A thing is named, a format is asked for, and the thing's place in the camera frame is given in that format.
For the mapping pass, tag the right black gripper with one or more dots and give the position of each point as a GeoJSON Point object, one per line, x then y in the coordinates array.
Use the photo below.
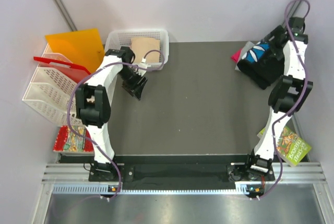
{"type": "Point", "coordinates": [276, 33]}

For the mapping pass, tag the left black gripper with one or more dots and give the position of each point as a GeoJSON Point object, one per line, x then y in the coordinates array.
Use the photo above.
{"type": "Point", "coordinates": [130, 88]}

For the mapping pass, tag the black t shirt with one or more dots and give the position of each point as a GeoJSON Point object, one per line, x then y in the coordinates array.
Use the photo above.
{"type": "Point", "coordinates": [263, 63]}

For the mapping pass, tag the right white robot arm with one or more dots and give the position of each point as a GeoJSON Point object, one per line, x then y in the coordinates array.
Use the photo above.
{"type": "Point", "coordinates": [286, 98]}

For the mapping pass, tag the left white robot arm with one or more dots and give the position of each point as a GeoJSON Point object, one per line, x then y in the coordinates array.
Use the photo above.
{"type": "Point", "coordinates": [93, 101]}

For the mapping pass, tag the folded grey t shirt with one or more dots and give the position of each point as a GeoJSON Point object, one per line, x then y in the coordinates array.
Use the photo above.
{"type": "Point", "coordinates": [247, 47]}

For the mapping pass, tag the folded pink t shirt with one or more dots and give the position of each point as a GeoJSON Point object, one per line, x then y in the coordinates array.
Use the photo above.
{"type": "Point", "coordinates": [238, 55]}

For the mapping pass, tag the tan folded t shirt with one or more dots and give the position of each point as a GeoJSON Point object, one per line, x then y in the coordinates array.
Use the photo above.
{"type": "Point", "coordinates": [141, 45]}

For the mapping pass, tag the white plastic basket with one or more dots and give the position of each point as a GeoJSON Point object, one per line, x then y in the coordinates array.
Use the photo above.
{"type": "Point", "coordinates": [119, 38]}

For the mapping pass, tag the orange plastic folder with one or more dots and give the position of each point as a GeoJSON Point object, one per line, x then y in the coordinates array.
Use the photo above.
{"type": "Point", "coordinates": [83, 47]}

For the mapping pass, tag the red comic book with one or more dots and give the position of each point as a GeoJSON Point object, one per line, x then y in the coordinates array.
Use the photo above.
{"type": "Point", "coordinates": [68, 142]}

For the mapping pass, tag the white file rack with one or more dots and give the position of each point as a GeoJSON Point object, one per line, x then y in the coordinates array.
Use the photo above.
{"type": "Point", "coordinates": [48, 91]}

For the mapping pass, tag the red plastic folder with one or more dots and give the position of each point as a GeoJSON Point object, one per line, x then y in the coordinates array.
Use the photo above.
{"type": "Point", "coordinates": [73, 71]}

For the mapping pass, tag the green book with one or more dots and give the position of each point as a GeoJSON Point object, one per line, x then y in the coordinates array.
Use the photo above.
{"type": "Point", "coordinates": [292, 149]}

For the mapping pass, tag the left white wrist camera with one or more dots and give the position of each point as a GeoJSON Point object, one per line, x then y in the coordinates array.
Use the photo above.
{"type": "Point", "coordinates": [144, 66]}

